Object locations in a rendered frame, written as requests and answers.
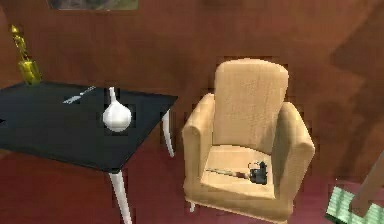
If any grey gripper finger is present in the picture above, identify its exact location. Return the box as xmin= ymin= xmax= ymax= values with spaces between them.
xmin=204 ymin=168 xmax=251 ymax=179

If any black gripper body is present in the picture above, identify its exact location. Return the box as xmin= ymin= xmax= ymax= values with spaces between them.
xmin=248 ymin=161 xmax=270 ymax=186

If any beige armchair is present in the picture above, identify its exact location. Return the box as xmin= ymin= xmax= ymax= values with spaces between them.
xmin=181 ymin=58 xmax=316 ymax=224

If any green striped cloth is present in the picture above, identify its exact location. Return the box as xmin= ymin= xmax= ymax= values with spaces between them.
xmin=325 ymin=185 xmax=384 ymax=224

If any white round vase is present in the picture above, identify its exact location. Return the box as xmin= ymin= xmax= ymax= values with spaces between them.
xmin=102 ymin=86 xmax=133 ymax=133

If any silver table knife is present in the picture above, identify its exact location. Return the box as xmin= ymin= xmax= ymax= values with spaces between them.
xmin=62 ymin=85 xmax=98 ymax=105

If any black table with white legs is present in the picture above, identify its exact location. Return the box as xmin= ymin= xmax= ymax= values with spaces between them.
xmin=0 ymin=81 xmax=179 ymax=224

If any gold statuette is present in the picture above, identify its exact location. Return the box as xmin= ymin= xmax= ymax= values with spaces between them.
xmin=9 ymin=24 xmax=43 ymax=86

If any brown wooden post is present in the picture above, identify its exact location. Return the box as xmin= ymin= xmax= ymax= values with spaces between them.
xmin=349 ymin=153 xmax=384 ymax=218

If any framed wall picture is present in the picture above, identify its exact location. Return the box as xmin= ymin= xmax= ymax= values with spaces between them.
xmin=48 ymin=0 xmax=139 ymax=11

